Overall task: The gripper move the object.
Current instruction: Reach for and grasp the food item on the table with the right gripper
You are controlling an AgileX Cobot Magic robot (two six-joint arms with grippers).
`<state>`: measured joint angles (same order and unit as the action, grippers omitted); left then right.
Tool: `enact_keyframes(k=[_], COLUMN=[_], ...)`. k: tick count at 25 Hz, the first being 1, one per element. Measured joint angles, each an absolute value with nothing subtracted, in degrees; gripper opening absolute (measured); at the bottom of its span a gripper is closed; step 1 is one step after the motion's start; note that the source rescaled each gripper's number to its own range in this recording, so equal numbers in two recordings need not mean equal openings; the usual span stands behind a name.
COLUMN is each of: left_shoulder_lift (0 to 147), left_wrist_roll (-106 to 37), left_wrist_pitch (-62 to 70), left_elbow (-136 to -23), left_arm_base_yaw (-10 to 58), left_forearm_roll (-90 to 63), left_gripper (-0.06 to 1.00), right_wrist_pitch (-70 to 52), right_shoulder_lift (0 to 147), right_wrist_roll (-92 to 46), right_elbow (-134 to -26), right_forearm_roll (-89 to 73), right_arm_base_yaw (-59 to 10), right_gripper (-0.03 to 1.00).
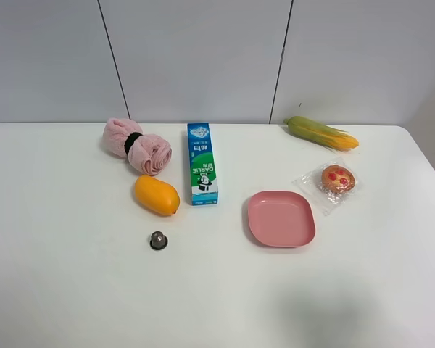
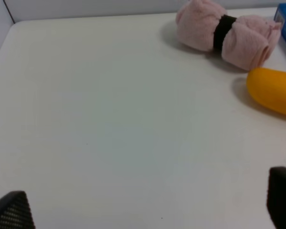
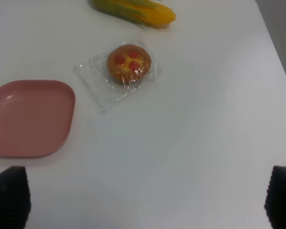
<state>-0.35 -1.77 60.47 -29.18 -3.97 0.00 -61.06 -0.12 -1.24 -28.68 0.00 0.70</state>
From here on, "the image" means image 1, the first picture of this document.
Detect pink rolled towel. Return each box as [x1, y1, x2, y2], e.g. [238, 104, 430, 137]
[102, 118, 172, 176]

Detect yellow mango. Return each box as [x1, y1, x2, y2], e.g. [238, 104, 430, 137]
[133, 175, 181, 216]

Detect small metal cap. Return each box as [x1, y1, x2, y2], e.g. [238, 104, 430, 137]
[149, 231, 168, 251]

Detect pink square plate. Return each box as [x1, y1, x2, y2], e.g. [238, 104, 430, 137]
[247, 191, 316, 248]

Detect black hair band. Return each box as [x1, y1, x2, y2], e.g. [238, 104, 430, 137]
[124, 132, 143, 155]

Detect wrapped fruit tart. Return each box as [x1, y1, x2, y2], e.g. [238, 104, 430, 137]
[292, 157, 360, 215]

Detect corn cob with husk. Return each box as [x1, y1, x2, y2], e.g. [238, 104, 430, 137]
[283, 116, 359, 152]

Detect blue green toothpaste box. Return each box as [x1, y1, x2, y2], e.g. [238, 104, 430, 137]
[187, 123, 218, 206]

